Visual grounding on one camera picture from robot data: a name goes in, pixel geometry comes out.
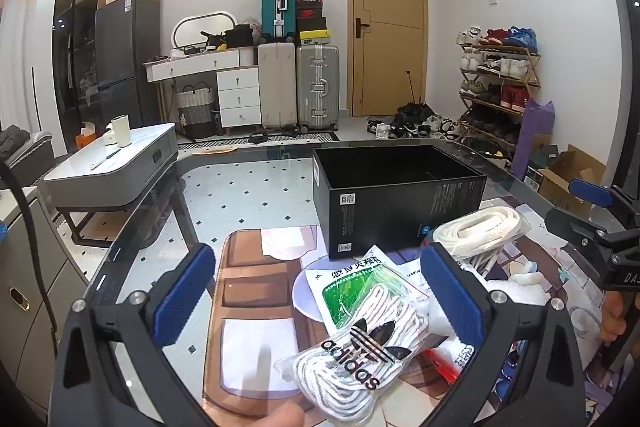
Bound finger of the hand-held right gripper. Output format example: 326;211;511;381
545;206;640;268
569;178;640;228

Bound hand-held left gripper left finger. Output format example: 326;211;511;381
47;243;221;427

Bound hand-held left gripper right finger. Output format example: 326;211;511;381
420;243;588;427

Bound white foam piece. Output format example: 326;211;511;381
487;279;551;309

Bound bag of white shoelaces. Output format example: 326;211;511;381
431;207;532;280

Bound black cardboard box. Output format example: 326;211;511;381
312;144;488;260

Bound bag of black-white shoelaces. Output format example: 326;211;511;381
274;282;436;425

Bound person's right hand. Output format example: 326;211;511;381
600;292;626;342

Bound person's left hand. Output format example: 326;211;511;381
257;403;306;427

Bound open brown cardboard box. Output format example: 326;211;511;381
537;144;608;220

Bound white paper sheet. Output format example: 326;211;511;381
389;257;432;299

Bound dark shoe box barcode label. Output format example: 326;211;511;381
524;147;560;190

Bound printed desk mat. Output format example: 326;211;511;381
202;202;640;427

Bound purple rolled yoga mat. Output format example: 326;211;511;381
510;99;556;180

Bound green and white medicine packet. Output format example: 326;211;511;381
305;244;401;328

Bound black woven basket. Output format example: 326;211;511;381
465;139;507;160

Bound lilac round pad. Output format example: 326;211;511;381
291;257;351;323

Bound wooden shoe rack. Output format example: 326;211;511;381
457;27;543;158

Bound white and grey coffee table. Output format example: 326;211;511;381
44;123;179;248

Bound grey side cabinet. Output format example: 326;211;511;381
0;187;101;408

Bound rows of assorted sneakers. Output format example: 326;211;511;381
457;26;540;152

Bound white cup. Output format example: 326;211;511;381
103;116;131;148

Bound woven laundry basket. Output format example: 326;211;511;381
176;84;217;140

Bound heap of loose shoes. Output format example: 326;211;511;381
367;102;468;142

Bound white dressing table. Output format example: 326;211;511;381
145;48;262;140

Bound black folded umbrella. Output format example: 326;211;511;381
404;69;427;108

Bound grey sofa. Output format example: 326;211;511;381
0;127;56;188

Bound beige suitcase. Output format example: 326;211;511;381
257;42;298;130

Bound dark grey refrigerator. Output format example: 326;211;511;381
95;0;162;130

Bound silver suitcase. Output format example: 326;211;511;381
296;44;341;132

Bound wooden door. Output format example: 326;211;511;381
346;0;428;116

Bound black bag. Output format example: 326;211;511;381
225;24;258;48

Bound oval white-framed mirror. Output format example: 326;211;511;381
171;9;238;52

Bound black glass cabinet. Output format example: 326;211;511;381
52;0;110;158

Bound teal suitcase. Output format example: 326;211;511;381
261;0;297;42

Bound black cable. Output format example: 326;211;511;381
0;162;68;338

